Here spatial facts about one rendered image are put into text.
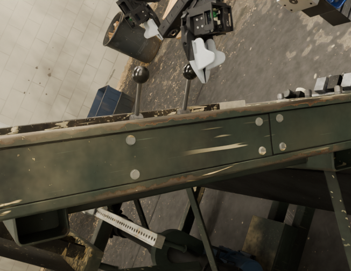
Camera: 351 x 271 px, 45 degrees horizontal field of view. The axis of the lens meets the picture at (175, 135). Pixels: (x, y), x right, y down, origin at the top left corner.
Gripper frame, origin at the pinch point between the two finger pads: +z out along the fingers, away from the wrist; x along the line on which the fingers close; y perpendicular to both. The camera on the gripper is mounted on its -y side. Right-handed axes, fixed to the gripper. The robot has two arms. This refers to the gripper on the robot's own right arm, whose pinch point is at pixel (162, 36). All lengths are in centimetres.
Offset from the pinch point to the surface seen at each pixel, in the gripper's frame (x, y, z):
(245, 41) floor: -166, -150, 70
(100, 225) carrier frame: -123, 53, 87
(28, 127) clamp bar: 10, 61, -5
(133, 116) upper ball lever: 61, 47, 2
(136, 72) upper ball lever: 66, 42, -6
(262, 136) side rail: 87, 38, 14
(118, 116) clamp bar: 9.3, 35.6, 10.9
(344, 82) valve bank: 40, -29, 47
